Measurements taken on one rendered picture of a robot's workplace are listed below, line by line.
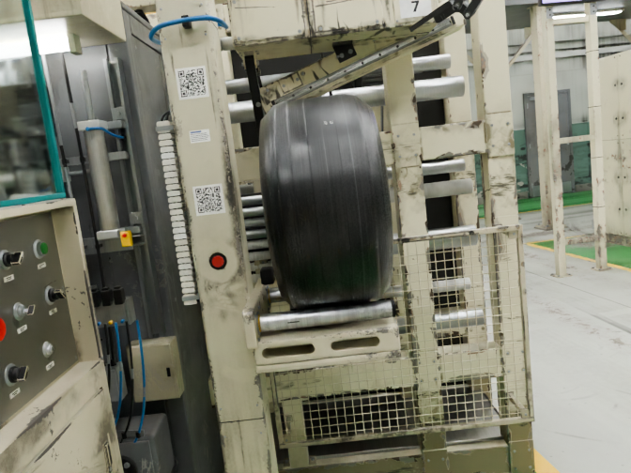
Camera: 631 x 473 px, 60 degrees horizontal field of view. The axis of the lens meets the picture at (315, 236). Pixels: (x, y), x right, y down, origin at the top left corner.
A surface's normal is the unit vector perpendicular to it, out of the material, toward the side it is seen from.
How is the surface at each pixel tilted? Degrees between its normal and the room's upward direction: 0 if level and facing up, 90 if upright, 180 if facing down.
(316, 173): 71
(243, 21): 90
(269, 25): 90
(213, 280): 90
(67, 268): 90
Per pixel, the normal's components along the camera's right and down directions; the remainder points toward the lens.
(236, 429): 0.00, 0.14
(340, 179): -0.04, -0.13
